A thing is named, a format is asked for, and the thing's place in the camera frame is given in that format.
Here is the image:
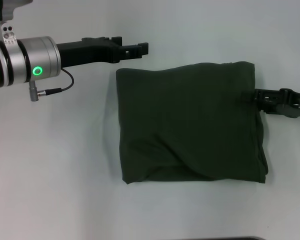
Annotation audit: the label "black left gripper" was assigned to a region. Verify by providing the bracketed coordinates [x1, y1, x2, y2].
[55, 36, 150, 69]

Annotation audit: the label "dark green printed t-shirt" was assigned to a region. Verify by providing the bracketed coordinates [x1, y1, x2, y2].
[115, 60, 270, 185]

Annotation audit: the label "dark grey robot base edge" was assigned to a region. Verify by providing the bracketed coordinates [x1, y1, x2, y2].
[209, 236, 266, 240]

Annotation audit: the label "left arm cable with connector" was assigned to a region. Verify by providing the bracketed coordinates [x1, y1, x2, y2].
[28, 67, 75, 102]

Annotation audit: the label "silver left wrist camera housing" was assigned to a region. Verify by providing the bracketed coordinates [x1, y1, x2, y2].
[0, 0, 35, 45]

